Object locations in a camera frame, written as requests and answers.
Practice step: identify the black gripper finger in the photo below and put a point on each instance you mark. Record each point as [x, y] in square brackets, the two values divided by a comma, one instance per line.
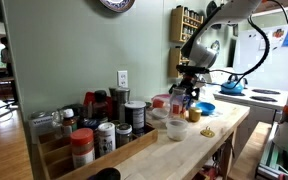
[172, 88]
[193, 93]

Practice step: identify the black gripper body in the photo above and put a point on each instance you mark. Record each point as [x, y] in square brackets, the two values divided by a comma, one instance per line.
[192, 76]

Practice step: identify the glass peanut jar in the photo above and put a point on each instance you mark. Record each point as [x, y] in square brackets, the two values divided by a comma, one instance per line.
[177, 103]

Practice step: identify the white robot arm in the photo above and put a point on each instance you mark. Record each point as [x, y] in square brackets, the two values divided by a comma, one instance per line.
[200, 57]

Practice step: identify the blue plastic bowl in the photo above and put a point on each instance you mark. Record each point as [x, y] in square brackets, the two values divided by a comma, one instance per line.
[207, 108]

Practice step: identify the yellow lid small jar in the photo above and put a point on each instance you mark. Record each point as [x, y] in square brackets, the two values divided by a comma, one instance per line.
[194, 114]

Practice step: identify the small glass spice jar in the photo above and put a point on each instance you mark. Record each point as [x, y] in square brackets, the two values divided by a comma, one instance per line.
[123, 134]

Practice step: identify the orange lid spice jar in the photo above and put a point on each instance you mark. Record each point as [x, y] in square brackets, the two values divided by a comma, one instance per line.
[82, 145]

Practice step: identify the pink lid plastic container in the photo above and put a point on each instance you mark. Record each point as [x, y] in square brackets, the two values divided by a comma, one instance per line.
[160, 101]

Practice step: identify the small white dish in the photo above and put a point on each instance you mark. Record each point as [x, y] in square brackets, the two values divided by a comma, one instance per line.
[159, 113]

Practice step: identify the blue tea kettle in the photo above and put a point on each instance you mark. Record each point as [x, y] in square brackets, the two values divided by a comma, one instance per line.
[233, 86]

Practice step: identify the gold trivet piece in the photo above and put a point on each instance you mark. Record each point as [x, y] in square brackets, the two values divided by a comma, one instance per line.
[207, 132]

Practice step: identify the dark blue salt canister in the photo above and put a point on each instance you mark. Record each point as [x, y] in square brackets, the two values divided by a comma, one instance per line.
[135, 115]

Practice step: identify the upper wooden spice rack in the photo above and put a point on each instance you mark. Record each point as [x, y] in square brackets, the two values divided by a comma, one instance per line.
[184, 22]

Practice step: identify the steel pepper grinder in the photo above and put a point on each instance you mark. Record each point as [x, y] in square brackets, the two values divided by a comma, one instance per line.
[122, 96]

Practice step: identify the white stove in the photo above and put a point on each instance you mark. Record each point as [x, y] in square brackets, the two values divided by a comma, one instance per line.
[265, 108]

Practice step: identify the dark bottle black cap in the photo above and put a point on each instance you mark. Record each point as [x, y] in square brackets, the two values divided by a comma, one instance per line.
[100, 106]

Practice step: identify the white spice shaker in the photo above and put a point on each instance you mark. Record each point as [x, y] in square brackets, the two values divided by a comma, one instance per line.
[106, 136]

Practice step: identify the red plastic object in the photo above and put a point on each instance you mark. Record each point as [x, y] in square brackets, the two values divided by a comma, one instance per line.
[90, 97]

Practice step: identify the white cap brown bottle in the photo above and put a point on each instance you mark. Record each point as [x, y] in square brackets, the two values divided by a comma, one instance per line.
[69, 123]

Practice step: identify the wooden spice tray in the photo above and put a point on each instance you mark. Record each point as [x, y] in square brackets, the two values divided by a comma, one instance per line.
[57, 162]

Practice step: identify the white wall outlet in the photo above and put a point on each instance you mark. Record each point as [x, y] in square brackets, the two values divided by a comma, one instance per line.
[122, 78]

